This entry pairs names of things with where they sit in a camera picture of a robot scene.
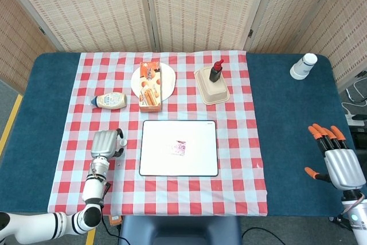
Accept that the black floor cable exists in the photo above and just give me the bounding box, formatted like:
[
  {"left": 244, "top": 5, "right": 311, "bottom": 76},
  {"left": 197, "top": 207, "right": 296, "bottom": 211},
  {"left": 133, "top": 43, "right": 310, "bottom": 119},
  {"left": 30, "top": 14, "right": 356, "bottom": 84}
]
[{"left": 243, "top": 227, "right": 287, "bottom": 245}]

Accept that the beige upturned food container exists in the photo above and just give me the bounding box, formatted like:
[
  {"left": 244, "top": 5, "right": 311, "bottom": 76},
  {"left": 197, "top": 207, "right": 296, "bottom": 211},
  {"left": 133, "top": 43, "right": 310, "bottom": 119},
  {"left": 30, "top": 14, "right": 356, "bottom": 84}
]
[{"left": 194, "top": 66, "right": 231, "bottom": 106}]

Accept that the white cable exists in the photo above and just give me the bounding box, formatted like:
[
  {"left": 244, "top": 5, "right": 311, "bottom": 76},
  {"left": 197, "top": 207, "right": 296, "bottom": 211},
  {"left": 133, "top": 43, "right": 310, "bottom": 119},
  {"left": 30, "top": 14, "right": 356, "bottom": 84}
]
[{"left": 342, "top": 79, "right": 367, "bottom": 115}]

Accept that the white rectangular board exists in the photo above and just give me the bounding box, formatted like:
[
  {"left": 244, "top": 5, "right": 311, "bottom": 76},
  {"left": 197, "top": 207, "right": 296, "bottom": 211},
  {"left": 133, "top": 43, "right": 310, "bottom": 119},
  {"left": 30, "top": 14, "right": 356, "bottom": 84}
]
[{"left": 139, "top": 119, "right": 219, "bottom": 177}]

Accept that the mayonnaise squeeze bottle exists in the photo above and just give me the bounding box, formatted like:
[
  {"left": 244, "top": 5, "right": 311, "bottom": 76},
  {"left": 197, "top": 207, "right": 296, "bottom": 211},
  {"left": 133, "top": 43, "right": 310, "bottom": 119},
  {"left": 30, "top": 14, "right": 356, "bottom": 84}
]
[{"left": 91, "top": 92, "right": 128, "bottom": 111}]

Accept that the orange snack box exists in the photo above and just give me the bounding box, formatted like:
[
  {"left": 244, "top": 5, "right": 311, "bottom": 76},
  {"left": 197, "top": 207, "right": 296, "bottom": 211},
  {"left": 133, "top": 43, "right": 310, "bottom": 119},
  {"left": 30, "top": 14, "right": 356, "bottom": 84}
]
[{"left": 138, "top": 61, "right": 163, "bottom": 113}]

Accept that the pink patterned packet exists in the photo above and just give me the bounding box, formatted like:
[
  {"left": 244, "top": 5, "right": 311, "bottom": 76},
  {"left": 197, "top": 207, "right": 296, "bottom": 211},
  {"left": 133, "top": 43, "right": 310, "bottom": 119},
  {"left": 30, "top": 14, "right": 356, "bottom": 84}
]
[{"left": 169, "top": 139, "right": 188, "bottom": 157}]

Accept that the black red-capped sauce bottle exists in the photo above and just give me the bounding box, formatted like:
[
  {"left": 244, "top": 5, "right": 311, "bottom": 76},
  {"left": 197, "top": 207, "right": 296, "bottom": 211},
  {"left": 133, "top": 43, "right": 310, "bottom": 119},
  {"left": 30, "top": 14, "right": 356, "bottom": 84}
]
[{"left": 209, "top": 59, "right": 225, "bottom": 83}]

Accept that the right silver orange-tipped robot hand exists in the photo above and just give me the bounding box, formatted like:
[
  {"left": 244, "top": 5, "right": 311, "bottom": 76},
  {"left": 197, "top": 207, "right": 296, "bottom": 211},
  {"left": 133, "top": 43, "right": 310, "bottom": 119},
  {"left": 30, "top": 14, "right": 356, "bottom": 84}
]
[{"left": 304, "top": 123, "right": 367, "bottom": 190}]

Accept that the woven folding screen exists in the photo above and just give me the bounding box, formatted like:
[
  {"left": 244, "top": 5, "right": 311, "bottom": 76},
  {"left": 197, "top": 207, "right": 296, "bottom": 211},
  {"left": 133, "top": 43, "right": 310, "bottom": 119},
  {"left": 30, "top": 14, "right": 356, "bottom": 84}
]
[{"left": 0, "top": 0, "right": 367, "bottom": 94}]

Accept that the blue felt table cover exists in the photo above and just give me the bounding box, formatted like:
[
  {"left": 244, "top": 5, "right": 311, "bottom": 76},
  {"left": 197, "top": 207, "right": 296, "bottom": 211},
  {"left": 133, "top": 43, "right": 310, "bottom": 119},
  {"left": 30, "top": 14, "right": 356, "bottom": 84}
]
[{"left": 0, "top": 52, "right": 355, "bottom": 217}]

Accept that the white power strip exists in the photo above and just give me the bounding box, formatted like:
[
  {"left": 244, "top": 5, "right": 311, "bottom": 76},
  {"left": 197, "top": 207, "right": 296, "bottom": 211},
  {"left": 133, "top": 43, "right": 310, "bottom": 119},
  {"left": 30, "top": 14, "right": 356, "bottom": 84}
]
[{"left": 345, "top": 114, "right": 367, "bottom": 127}]

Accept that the left silver black-fingered robot hand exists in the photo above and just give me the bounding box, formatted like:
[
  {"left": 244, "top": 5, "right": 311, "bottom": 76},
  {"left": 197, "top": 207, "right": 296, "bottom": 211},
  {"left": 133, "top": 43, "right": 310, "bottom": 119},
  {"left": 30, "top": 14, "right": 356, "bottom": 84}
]
[{"left": 90, "top": 128, "right": 126, "bottom": 160}]

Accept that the white paper cup stack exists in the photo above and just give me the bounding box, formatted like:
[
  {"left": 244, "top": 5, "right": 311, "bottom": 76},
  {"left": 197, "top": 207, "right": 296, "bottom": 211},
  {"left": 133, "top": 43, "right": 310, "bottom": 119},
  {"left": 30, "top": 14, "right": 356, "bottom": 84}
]
[{"left": 289, "top": 53, "right": 318, "bottom": 80}]

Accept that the dark blue seat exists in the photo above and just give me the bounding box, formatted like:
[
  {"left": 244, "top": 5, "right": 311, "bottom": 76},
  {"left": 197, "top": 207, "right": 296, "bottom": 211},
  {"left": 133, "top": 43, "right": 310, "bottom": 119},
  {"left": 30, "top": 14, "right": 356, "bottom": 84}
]
[{"left": 119, "top": 215, "right": 243, "bottom": 245}]

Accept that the white plate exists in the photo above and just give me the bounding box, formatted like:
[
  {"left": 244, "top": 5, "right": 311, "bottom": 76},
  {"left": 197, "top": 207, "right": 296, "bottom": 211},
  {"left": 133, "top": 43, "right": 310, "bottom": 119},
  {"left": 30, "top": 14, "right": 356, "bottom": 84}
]
[{"left": 130, "top": 61, "right": 177, "bottom": 103}]

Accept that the red white checkered tablecloth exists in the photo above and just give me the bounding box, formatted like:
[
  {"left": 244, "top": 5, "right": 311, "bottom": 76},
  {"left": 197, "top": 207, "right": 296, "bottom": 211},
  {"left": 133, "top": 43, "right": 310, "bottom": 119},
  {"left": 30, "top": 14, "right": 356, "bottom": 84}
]
[{"left": 47, "top": 50, "right": 269, "bottom": 217}]

